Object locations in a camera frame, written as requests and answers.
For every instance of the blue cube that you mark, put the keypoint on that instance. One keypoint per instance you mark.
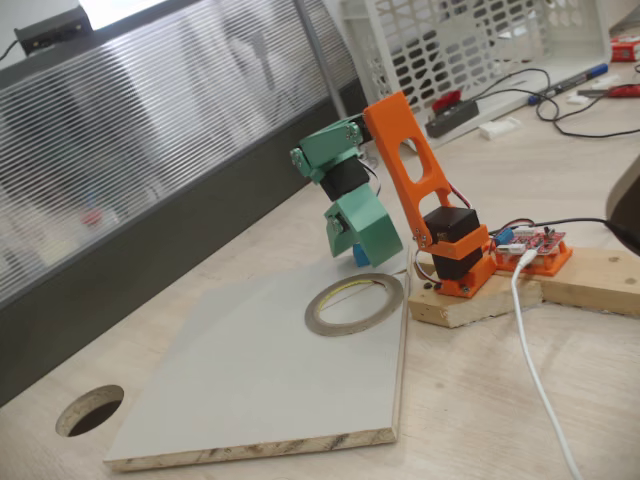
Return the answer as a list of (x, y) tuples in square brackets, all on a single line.
[(361, 256)]

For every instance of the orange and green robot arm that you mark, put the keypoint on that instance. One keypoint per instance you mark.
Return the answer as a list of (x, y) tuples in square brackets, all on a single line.
[(395, 140)]

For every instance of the wooden base block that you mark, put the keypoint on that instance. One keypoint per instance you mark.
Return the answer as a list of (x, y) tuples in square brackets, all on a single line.
[(475, 305)]

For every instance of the red controller board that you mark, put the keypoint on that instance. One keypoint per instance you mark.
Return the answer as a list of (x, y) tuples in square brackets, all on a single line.
[(535, 242)]

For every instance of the white plastic printed part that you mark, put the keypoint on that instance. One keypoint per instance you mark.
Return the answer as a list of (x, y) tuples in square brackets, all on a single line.
[(500, 127)]

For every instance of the white chipboard panel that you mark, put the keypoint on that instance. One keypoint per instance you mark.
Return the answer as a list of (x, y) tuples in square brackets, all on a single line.
[(250, 375)]

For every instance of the white perforated plastic crate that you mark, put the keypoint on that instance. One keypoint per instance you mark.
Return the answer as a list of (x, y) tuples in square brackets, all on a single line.
[(450, 45)]

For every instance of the wooden plank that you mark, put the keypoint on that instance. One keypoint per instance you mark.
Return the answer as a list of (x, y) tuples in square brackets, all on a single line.
[(600, 280)]

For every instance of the translucent ribbed desk partition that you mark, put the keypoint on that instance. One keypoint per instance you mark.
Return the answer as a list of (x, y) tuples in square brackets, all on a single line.
[(150, 125)]

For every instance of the small white plastic piece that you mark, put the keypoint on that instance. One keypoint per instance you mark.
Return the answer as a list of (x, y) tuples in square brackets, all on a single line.
[(577, 98), (605, 82)]

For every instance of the blue capped marker pen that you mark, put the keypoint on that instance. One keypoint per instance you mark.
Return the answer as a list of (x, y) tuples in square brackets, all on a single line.
[(570, 82)]

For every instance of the dark rounded device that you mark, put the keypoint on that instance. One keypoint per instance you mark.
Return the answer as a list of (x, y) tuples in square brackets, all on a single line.
[(627, 200)]

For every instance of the red and white box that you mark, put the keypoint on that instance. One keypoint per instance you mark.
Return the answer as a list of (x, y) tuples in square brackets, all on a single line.
[(625, 50)]

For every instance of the black box device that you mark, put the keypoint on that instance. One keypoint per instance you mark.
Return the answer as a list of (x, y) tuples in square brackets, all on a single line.
[(50, 30)]

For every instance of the black power strip red switch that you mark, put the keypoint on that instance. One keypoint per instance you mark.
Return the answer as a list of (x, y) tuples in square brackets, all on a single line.
[(452, 115)]

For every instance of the orange controller board mount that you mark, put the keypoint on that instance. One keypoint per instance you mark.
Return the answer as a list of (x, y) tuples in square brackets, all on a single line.
[(550, 265)]

